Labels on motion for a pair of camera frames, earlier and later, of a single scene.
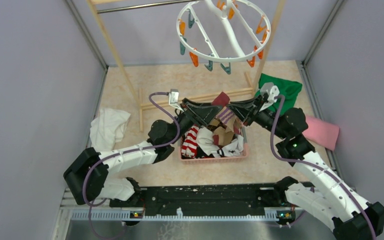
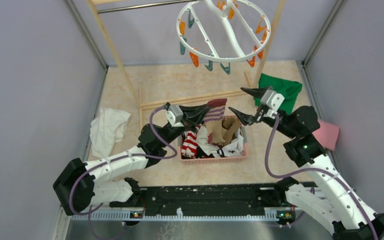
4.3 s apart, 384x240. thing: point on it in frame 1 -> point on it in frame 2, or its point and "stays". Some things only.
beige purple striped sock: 226,115 -> 213,120
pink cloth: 321,132 stays
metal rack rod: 139,7 stays
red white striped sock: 189,147 stays
